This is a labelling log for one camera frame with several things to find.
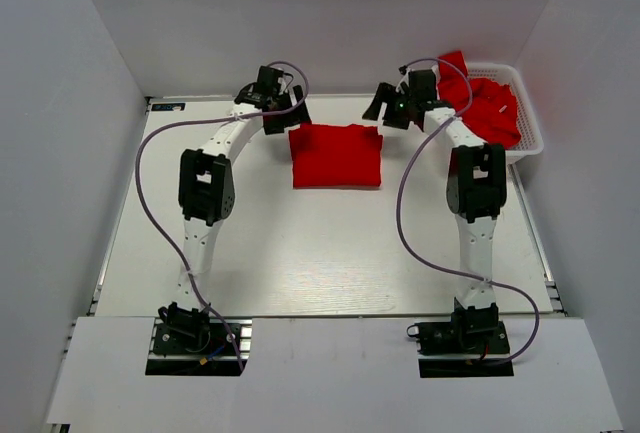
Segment white plastic basket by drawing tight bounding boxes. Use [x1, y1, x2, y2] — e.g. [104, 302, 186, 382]
[467, 62, 544, 165]

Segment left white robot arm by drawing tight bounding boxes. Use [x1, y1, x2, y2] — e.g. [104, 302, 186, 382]
[175, 61, 310, 309]

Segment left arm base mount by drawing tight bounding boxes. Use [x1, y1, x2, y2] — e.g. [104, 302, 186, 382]
[145, 302, 252, 377]

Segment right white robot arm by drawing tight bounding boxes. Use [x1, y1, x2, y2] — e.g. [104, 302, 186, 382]
[362, 67, 507, 318]

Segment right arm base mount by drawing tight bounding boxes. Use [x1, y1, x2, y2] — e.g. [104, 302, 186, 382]
[406, 321, 514, 379]

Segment red t shirt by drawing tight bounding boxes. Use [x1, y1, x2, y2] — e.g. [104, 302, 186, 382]
[289, 124, 383, 189]

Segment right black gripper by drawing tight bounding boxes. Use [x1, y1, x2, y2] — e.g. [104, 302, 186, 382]
[364, 81, 418, 129]

